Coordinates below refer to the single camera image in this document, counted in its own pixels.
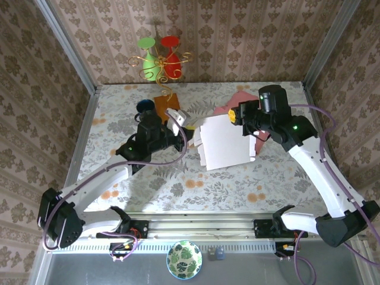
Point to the small grey clip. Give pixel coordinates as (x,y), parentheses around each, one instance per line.
(211,253)

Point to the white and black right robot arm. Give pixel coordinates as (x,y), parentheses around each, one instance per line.
(320,178)

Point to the green wine glass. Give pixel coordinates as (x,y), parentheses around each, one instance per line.
(150,66)

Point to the dark blue cup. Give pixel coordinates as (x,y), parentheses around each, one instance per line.
(145,105)

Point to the black power connector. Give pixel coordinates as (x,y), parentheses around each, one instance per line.
(118,248)
(282,248)

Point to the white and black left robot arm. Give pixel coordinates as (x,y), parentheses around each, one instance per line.
(98,178)

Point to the small blue clip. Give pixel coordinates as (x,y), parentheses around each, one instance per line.
(219,253)

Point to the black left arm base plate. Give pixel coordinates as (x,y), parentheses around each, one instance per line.
(142,228)

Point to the aluminium table side rail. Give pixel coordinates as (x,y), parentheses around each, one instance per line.
(310,98)
(83,133)

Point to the aluminium frame post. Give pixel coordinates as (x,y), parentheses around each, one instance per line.
(329,44)
(70,47)

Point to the black left power connector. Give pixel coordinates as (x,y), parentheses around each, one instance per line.
(118,248)

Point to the white paper box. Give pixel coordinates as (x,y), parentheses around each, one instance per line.
(222,142)

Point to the clear stemmed glass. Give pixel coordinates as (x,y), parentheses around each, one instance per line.
(137,117)

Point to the green leaf pattern bowl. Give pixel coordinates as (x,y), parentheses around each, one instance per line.
(184,259)

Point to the black right power connector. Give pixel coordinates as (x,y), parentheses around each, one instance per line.
(282,248)

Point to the red wine glass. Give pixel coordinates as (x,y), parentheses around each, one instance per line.
(172,66)

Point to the pink paper box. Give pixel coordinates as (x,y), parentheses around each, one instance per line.
(237,101)

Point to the long aluminium mounting rail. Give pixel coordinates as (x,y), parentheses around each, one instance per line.
(202,227)

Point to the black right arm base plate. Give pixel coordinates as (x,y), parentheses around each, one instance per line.
(261,228)

